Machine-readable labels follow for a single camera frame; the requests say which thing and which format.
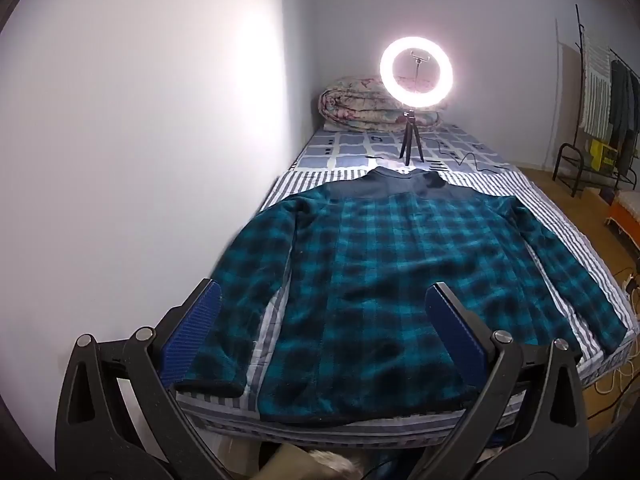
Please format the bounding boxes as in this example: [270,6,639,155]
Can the beige cloth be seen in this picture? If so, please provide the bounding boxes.
[257,442,313,480]

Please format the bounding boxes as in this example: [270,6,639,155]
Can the white floor cable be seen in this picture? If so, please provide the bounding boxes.
[595,355,640,396]

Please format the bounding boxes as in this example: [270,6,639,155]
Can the dark hanging clothes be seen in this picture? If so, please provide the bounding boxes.
[607,57,640,181]

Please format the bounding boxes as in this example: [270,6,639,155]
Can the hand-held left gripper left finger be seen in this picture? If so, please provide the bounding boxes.
[55,277,236,480]

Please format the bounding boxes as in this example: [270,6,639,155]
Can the yellow crate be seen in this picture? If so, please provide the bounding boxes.
[589,139,618,171]

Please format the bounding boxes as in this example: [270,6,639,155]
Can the black ring light cable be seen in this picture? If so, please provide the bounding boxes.
[432,140,513,173]

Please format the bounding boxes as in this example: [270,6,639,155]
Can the teal plaid fleece jacket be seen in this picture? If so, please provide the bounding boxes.
[172,167,628,428]

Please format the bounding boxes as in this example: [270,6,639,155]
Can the white striped hanging towel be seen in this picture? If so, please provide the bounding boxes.
[580,35,613,136]

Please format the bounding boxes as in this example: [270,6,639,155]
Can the blue checked bedsheet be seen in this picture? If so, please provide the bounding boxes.
[290,122,516,176]

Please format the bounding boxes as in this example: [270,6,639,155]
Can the ring light on black tripod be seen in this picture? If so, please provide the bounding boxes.
[379,36,456,166]

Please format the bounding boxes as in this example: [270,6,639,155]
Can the black clothes rack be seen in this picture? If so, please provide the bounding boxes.
[552,5,640,198]

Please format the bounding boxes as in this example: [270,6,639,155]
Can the folded floral quilt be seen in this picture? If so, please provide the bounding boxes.
[316,76,451,133]

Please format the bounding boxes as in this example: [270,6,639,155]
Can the orange covered bench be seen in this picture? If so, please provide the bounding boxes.
[605,190,640,251]

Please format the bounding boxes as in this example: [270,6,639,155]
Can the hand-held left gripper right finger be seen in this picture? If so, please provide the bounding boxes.
[400,281,591,480]

